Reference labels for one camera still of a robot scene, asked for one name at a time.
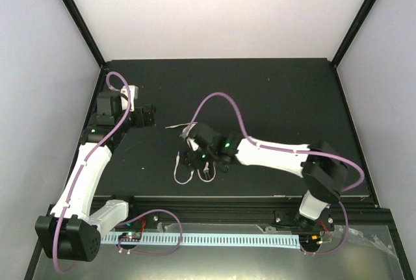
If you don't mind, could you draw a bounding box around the white shoelace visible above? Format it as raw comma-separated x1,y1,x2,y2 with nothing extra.
165,123,217,186

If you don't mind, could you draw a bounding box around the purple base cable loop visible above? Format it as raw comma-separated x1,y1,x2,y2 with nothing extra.
116,209,183,257

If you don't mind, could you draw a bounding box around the black frame post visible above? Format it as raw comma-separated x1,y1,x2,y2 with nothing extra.
331,0,377,68
62,0,106,68

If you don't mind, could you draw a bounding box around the black canvas sneaker white sole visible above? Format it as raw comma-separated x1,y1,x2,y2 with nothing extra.
181,135,229,181

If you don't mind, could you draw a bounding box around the black front mounting rail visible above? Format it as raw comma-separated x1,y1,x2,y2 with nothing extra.
90,195,394,233

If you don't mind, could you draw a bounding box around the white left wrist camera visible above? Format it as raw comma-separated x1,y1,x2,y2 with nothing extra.
120,85,138,112

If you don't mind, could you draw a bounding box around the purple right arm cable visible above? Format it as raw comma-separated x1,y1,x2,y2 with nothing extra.
190,92,364,193

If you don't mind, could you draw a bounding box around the right black frame post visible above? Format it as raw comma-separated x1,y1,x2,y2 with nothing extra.
331,0,377,68

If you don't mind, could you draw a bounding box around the right small circuit board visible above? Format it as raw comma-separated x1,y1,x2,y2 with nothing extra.
299,235,334,246

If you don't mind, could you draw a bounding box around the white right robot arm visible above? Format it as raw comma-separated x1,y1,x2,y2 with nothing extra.
177,122,348,231

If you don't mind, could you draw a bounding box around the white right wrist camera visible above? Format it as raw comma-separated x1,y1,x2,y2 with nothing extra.
181,122,199,151

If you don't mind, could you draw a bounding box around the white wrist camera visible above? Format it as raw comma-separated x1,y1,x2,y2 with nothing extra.
120,85,138,112
181,122,199,151

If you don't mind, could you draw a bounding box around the left black frame post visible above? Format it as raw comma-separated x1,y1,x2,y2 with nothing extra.
62,0,106,68

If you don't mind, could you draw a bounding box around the left small circuit board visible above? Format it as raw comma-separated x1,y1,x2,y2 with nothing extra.
118,232,142,242

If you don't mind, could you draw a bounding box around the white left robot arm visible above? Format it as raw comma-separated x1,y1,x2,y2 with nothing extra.
35,86,155,262

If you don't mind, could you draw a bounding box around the small circuit board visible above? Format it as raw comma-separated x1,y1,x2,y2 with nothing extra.
299,235,334,246
118,232,142,242

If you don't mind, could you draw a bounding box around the light blue slotted cable duct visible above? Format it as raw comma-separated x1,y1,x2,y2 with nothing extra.
101,231,300,249

